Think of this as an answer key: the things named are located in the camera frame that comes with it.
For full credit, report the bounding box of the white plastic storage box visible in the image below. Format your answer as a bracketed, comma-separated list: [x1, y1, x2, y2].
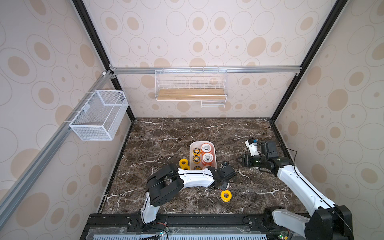
[189, 141, 218, 170]

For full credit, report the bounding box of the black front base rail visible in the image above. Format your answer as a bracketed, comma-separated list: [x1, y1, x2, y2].
[80, 214, 305, 240]

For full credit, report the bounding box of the white wire wall shelf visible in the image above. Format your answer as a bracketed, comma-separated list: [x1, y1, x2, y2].
[155, 68, 228, 107]

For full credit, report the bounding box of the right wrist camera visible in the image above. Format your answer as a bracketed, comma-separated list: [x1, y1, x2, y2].
[245, 139, 260, 157]

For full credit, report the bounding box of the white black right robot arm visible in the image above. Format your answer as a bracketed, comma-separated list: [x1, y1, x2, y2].
[240, 139, 354, 240]

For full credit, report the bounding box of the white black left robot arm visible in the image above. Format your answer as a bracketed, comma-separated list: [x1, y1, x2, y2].
[140, 163, 236, 225]

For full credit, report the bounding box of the white mesh wall basket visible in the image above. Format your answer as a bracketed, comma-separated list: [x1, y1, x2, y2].
[69, 90, 129, 141]

